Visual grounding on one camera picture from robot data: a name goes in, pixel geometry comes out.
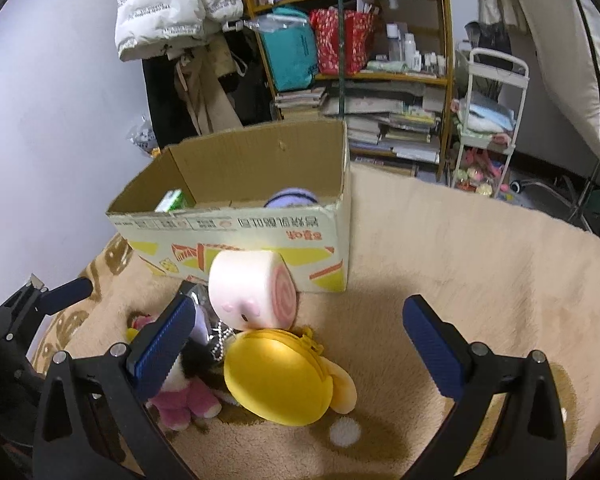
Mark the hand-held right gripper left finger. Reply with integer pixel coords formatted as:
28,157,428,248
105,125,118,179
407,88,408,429
32,294,201,480

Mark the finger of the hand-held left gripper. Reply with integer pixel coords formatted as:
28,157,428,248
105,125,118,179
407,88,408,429
0,275,95,358

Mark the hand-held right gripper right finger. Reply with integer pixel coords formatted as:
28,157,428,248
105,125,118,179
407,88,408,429
402,294,568,480

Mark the pink dressed plush doll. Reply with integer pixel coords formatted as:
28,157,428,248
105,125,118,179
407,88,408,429
126,312,226,432

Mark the pink roll cake plush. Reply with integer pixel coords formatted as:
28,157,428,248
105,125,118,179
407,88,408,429
208,249,298,331

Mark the yellow plush toy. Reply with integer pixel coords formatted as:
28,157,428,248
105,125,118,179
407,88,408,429
223,326,358,427

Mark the printed cardboard box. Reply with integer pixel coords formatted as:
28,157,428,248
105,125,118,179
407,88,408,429
105,119,352,295

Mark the beige patterned blanket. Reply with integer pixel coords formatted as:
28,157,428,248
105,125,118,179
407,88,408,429
27,162,600,480

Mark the green packet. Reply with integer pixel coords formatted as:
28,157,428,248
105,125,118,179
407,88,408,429
154,189,196,212

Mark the clear bag of small goods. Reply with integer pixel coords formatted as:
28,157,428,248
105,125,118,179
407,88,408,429
129,115,162,157

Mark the heap of small colourful toys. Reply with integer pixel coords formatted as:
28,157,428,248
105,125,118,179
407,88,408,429
455,150,506,196

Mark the flat printed box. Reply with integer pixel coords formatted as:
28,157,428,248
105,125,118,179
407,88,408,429
352,157,421,177

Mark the purple plush toy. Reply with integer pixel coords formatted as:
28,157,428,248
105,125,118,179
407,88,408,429
263,187,321,209

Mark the black coat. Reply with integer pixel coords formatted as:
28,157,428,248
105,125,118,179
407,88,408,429
141,55,201,150

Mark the pile of books and papers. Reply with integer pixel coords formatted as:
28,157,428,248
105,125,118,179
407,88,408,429
325,80,448,166

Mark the light blue cloth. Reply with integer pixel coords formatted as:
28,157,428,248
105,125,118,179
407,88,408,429
467,102,513,133

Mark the beige coat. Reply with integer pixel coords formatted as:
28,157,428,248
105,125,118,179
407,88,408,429
172,42,243,136

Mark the wooden shelf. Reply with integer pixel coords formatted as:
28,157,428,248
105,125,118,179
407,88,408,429
235,0,455,183

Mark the black garment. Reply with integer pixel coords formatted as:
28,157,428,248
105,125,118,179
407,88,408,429
220,30,276,126

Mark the stack of books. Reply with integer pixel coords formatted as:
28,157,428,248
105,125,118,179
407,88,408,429
272,86,328,121

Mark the white puffer jacket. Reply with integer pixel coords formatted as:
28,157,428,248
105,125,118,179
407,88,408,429
115,0,245,62

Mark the green pole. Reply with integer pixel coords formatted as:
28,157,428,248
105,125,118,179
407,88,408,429
336,0,349,121

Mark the white trolley cart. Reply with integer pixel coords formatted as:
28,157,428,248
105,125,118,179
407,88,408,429
450,47,530,200

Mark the row of cosmetic bottles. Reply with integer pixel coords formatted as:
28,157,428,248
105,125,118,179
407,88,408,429
385,22,448,73

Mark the black bag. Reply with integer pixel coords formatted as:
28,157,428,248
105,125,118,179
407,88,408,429
462,22,513,68

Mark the red gift bag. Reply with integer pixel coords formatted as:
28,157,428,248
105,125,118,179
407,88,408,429
309,7,378,76

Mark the teal bag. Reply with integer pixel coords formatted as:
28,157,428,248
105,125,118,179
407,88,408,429
257,6,320,93

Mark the cream padded office chair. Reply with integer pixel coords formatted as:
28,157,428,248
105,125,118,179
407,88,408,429
500,0,600,233

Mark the clear plastic bag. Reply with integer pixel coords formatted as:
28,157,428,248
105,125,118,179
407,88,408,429
242,14,311,36

